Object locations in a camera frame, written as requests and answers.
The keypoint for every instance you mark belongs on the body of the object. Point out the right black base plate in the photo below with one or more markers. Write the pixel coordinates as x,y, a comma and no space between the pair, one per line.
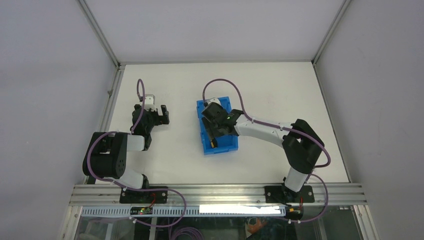
283,195

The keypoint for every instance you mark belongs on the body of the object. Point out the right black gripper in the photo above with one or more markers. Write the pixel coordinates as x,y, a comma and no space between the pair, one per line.
215,129

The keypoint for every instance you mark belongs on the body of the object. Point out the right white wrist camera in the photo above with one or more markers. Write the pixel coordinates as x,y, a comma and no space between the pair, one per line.
214,100

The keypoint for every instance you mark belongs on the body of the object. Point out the aluminium mounting rail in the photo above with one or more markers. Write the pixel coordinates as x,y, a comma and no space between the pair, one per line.
335,194

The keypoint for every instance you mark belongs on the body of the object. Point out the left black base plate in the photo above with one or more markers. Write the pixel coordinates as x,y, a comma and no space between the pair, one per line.
156,195

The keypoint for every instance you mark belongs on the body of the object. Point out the orange object under table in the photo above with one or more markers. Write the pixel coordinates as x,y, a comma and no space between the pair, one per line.
254,224

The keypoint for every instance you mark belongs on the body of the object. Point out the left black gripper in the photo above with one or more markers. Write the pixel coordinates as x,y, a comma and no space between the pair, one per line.
156,117

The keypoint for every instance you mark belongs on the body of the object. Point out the black yellow screwdriver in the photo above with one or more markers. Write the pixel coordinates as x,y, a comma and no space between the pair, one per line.
212,140

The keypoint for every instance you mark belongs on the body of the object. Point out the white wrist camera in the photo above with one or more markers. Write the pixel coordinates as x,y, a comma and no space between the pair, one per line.
149,103
214,100

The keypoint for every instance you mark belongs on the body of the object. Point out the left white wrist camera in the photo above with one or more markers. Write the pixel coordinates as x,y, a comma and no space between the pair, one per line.
149,103

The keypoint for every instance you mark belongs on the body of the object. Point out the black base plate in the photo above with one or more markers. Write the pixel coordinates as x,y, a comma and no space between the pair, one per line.
156,195
283,195

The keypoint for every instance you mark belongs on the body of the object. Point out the white slotted cable duct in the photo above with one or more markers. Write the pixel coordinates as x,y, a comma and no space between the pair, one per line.
204,210

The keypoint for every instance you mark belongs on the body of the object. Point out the blue plastic bin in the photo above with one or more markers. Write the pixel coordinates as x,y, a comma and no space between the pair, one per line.
225,144

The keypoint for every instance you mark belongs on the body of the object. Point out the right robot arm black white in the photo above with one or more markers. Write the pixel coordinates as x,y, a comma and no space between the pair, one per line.
301,144

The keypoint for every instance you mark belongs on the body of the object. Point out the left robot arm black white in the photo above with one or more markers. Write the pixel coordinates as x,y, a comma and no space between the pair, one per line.
106,156

